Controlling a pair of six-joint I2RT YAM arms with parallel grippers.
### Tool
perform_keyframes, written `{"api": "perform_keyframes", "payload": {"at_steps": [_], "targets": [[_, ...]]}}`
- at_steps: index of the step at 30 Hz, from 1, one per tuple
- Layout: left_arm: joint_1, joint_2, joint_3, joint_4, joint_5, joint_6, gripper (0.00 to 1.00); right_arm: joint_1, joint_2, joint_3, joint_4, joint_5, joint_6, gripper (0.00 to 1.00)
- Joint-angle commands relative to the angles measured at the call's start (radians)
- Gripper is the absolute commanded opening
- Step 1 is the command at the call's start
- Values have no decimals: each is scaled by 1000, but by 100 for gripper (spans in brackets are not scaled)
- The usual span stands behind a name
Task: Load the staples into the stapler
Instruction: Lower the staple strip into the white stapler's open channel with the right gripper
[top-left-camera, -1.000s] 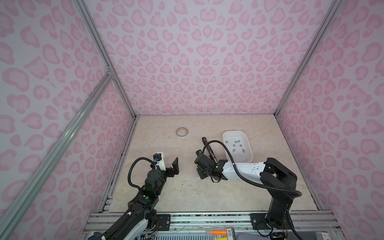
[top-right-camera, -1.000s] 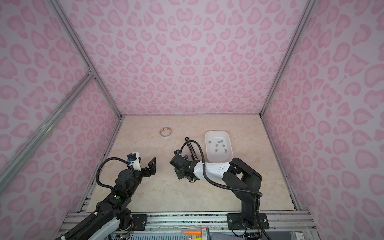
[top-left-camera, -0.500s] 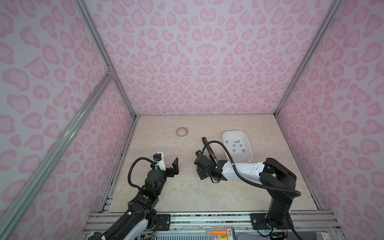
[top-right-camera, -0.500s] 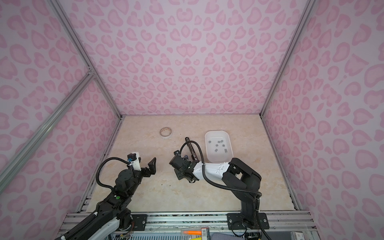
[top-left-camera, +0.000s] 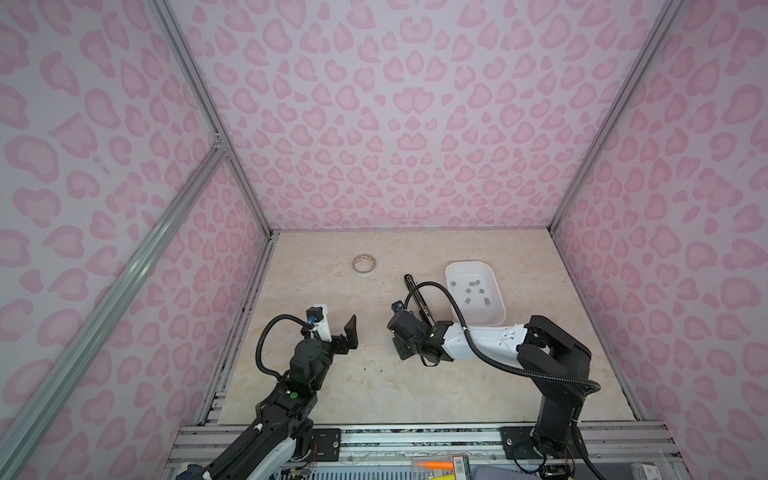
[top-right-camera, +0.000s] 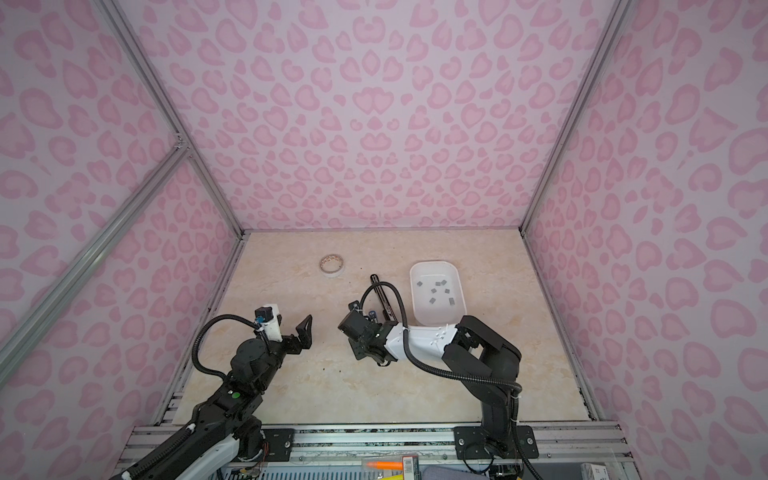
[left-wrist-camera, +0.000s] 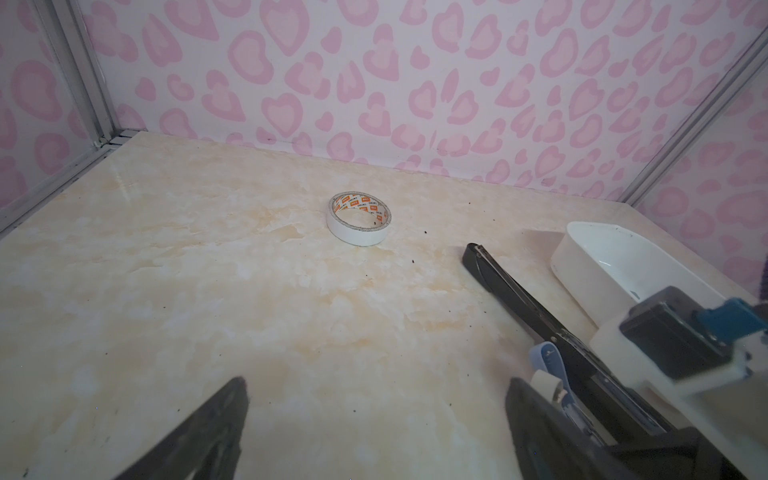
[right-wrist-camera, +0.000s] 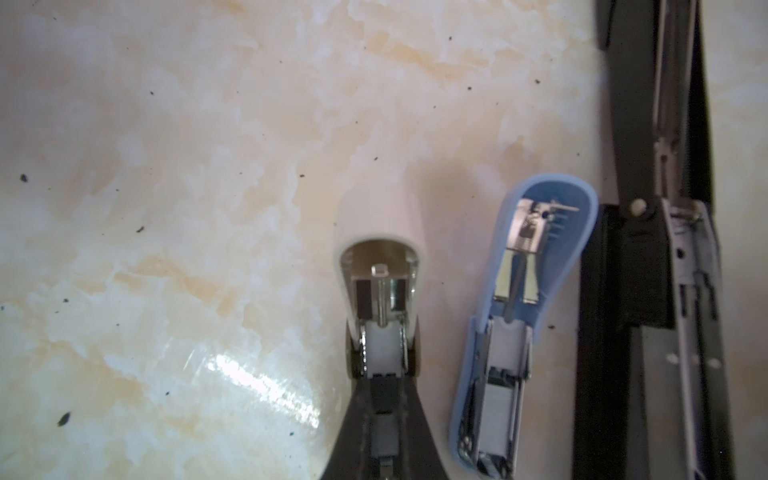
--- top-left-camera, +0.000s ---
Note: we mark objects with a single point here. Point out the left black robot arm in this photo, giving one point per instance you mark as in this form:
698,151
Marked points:
282,428

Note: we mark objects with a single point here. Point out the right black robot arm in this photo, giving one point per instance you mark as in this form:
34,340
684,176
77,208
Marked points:
556,362

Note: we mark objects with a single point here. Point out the orange marker pen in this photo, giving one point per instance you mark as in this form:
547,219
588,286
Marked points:
436,465

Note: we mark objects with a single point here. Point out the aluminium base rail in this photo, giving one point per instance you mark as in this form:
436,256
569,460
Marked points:
390,446

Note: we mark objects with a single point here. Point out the black stapler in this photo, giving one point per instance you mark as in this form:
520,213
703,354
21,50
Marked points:
423,308

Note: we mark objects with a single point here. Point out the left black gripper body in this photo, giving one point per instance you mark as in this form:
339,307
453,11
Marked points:
327,354

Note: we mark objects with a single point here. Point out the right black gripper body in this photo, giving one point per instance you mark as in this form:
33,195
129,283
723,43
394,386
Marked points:
405,349

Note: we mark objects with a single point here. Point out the white plastic tray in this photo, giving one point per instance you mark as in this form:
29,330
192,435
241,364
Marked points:
472,305

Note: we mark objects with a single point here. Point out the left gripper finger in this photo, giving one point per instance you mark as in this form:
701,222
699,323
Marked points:
350,333
340,345

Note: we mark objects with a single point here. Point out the white tape roll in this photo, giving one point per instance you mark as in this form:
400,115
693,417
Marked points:
364,265

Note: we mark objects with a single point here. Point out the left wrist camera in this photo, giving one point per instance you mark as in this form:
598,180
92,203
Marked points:
317,317

